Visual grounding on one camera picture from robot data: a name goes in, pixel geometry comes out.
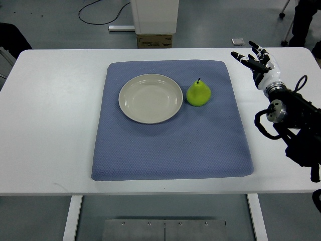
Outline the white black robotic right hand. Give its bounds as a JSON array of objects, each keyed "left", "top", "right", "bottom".
[{"left": 231, "top": 41, "right": 281, "bottom": 93}]

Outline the green pear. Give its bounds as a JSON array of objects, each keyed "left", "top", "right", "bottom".
[{"left": 186, "top": 78, "right": 211, "bottom": 107}]

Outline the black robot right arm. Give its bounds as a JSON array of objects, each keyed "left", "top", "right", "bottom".
[{"left": 254, "top": 75, "right": 320, "bottom": 183}]

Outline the small grey floor plate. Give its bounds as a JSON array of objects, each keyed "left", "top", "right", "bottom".
[{"left": 231, "top": 38, "right": 245, "bottom": 46}]

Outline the beige round plate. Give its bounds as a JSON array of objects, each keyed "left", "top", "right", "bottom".
[{"left": 118, "top": 74, "right": 183, "bottom": 124}]

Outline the chair leg with castor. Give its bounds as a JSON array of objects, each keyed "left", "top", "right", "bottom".
[{"left": 278, "top": 0, "right": 295, "bottom": 46}]

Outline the person in dark trousers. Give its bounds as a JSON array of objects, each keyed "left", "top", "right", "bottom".
[{"left": 289, "top": 0, "right": 320, "bottom": 47}]

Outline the blue textured mat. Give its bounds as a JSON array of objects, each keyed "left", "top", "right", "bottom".
[{"left": 91, "top": 60, "right": 254, "bottom": 181}]

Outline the brown cardboard box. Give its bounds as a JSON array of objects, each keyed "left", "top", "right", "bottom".
[{"left": 136, "top": 34, "right": 173, "bottom": 49}]

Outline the black chair at left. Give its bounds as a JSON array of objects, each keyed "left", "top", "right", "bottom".
[{"left": 1, "top": 23, "right": 32, "bottom": 59}]

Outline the white pedestal column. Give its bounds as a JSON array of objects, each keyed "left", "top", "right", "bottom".
[{"left": 130, "top": 0, "right": 179, "bottom": 35}]

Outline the black floor cable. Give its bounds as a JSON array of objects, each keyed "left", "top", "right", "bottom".
[{"left": 78, "top": 0, "right": 131, "bottom": 26}]

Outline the aluminium floor rail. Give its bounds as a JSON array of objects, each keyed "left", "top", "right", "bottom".
[{"left": 108, "top": 25, "right": 135, "bottom": 32}]

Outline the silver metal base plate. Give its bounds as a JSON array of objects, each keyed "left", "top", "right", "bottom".
[{"left": 102, "top": 219, "right": 228, "bottom": 240}]

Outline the white table leg frame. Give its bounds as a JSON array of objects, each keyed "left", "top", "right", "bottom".
[{"left": 62, "top": 193, "right": 268, "bottom": 240}]

